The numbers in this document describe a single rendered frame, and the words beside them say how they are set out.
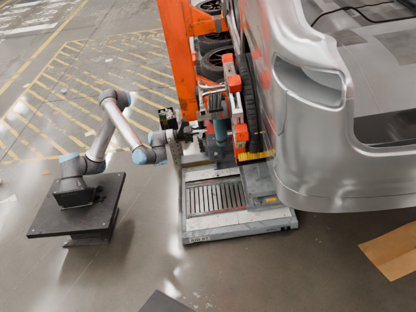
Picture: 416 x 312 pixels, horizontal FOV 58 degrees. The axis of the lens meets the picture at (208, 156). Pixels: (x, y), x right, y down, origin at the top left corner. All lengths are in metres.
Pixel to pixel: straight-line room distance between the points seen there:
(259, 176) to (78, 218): 1.35
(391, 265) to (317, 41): 1.72
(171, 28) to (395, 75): 1.48
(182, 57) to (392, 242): 1.92
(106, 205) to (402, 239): 2.05
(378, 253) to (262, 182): 0.90
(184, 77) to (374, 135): 1.44
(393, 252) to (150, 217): 1.76
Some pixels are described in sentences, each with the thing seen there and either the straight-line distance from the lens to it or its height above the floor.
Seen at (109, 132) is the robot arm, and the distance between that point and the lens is 2.84.
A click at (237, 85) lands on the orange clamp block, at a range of 2.21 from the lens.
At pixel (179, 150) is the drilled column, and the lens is 3.42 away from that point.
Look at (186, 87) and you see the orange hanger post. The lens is 2.94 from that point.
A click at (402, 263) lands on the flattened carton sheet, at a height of 0.01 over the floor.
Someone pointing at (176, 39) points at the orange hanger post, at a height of 1.21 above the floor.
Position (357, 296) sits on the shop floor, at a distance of 2.56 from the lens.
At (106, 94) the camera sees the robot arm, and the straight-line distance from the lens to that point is 2.63.
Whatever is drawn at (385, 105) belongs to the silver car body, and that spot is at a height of 0.92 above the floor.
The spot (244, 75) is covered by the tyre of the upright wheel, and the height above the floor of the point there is 1.14.
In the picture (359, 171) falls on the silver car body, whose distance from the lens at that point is 1.61.
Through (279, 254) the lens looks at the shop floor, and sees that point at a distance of 2.69.
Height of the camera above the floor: 2.14
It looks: 37 degrees down
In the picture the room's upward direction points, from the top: 11 degrees counter-clockwise
